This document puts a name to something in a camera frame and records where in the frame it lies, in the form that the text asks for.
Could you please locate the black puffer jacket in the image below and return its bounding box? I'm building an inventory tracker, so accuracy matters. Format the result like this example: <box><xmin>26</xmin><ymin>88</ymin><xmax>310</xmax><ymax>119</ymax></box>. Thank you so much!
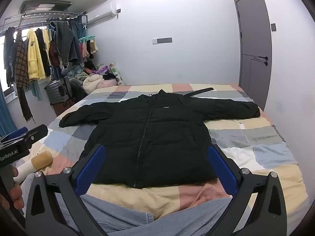
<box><xmin>59</xmin><ymin>91</ymin><xmax>260</xmax><ymax>189</ymax></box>

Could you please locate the metal clothes rack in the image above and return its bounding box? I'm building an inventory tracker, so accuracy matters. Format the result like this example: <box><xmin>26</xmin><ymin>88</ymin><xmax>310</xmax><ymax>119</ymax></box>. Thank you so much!
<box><xmin>1</xmin><ymin>11</ymin><xmax>88</xmax><ymax>36</ymax></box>

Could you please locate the grey bedroom door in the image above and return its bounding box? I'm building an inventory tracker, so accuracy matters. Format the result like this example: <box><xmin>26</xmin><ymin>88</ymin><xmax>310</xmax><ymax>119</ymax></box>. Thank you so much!
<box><xmin>235</xmin><ymin>0</ymin><xmax>272</xmax><ymax>110</ymax></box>

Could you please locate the person's left hand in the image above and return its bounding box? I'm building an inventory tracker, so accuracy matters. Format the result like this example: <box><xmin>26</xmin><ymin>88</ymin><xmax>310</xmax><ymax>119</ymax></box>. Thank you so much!
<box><xmin>0</xmin><ymin>166</ymin><xmax>25</xmax><ymax>210</ymax></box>

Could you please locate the patchwork checkered bed cover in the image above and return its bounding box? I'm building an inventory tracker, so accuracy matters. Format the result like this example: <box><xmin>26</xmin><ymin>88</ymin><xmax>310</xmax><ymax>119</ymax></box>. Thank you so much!
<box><xmin>18</xmin><ymin>84</ymin><xmax>310</xmax><ymax>231</ymax></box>

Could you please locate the grey hard-shell suitcase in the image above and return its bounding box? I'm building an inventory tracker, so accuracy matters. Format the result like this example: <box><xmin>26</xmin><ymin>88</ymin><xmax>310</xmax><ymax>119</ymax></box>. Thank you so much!
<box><xmin>45</xmin><ymin>76</ymin><xmax>73</xmax><ymax>105</ymax></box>

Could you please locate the brown houndstooth scarf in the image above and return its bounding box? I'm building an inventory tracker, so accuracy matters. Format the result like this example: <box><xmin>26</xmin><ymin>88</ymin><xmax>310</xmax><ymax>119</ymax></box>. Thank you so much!
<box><xmin>14</xmin><ymin>30</ymin><xmax>34</xmax><ymax>122</ymax></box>

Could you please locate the yellow fleece jacket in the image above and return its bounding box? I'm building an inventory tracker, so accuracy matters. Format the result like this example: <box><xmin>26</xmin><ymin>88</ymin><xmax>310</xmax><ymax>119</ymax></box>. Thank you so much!
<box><xmin>27</xmin><ymin>28</ymin><xmax>46</xmax><ymax>82</ymax></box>

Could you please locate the dark grey denim jacket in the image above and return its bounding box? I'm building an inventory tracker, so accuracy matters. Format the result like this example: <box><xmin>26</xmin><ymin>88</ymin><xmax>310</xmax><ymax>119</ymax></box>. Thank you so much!
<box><xmin>51</xmin><ymin>21</ymin><xmax>84</xmax><ymax>67</ymax></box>

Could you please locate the teal clip hanger with socks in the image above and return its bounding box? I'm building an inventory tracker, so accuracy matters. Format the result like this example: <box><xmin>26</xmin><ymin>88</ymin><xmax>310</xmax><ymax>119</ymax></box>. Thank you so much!
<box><xmin>79</xmin><ymin>35</ymin><xmax>98</xmax><ymax>59</ymax></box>

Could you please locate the black belt strap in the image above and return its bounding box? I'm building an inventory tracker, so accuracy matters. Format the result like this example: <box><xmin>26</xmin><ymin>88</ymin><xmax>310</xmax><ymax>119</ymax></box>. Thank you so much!
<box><xmin>185</xmin><ymin>86</ymin><xmax>214</xmax><ymax>97</ymax></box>

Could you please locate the grey wall switch panel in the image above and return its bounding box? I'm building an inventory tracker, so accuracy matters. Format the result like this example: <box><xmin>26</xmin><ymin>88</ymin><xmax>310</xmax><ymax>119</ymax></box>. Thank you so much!
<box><xmin>152</xmin><ymin>37</ymin><xmax>172</xmax><ymax>45</ymax></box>

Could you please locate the small grey wall switch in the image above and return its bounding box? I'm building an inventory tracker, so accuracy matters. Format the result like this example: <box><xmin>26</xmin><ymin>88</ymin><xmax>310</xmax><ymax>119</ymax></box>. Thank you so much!
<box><xmin>271</xmin><ymin>23</ymin><xmax>277</xmax><ymax>31</ymax></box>

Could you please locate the white wall air conditioner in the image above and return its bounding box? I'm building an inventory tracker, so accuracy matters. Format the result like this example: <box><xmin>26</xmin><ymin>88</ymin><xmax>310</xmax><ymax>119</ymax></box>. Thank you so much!
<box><xmin>87</xmin><ymin>2</ymin><xmax>117</xmax><ymax>25</ymax></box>

